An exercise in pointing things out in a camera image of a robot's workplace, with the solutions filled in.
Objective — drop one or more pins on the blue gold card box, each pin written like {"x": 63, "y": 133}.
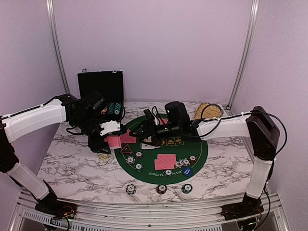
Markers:
{"x": 104, "y": 157}

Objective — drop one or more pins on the teal chips row in case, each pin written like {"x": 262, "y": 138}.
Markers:
{"x": 117, "y": 108}

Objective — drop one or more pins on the red playing card deck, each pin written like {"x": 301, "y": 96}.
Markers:
{"x": 114, "y": 142}

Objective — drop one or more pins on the teal chip stack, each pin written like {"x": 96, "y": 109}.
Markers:
{"x": 186, "y": 188}

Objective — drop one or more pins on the blue small blind button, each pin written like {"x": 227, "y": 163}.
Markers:
{"x": 187, "y": 171}

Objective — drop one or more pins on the red card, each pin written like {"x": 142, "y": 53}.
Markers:
{"x": 171, "y": 157}
{"x": 131, "y": 140}
{"x": 162, "y": 121}

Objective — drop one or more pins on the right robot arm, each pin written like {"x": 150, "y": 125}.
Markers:
{"x": 257, "y": 125}

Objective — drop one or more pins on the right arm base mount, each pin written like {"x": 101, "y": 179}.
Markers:
{"x": 240, "y": 210}

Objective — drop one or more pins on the green chips row in case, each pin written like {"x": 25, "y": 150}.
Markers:
{"x": 111, "y": 107}

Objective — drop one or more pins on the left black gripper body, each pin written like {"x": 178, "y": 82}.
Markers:
{"x": 94, "y": 144}

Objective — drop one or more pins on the woven bamboo tray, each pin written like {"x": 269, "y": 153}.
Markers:
{"x": 208, "y": 111}

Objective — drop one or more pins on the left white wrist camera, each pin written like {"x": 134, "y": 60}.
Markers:
{"x": 109, "y": 127}

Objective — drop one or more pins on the red chips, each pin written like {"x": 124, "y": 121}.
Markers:
{"x": 193, "y": 159}
{"x": 139, "y": 154}

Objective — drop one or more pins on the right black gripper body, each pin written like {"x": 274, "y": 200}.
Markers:
{"x": 159, "y": 135}

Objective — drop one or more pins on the right aluminium frame post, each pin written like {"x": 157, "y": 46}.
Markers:
{"x": 252, "y": 22}

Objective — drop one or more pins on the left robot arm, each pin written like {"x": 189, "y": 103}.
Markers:
{"x": 85, "y": 114}

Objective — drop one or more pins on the face up community card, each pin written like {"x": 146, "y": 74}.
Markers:
{"x": 144, "y": 146}
{"x": 148, "y": 141}

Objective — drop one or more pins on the black poker chip case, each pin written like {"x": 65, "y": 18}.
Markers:
{"x": 109, "y": 84}

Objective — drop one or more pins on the red black chip stack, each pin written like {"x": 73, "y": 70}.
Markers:
{"x": 161, "y": 189}

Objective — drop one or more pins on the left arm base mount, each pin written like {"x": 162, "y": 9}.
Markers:
{"x": 60, "y": 209}

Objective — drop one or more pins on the round green poker mat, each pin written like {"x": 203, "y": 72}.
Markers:
{"x": 149, "y": 175}

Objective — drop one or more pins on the black triangular dealer button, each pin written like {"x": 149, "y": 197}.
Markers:
{"x": 126, "y": 150}

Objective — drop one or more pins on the white chips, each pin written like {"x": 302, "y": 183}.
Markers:
{"x": 130, "y": 160}
{"x": 182, "y": 163}

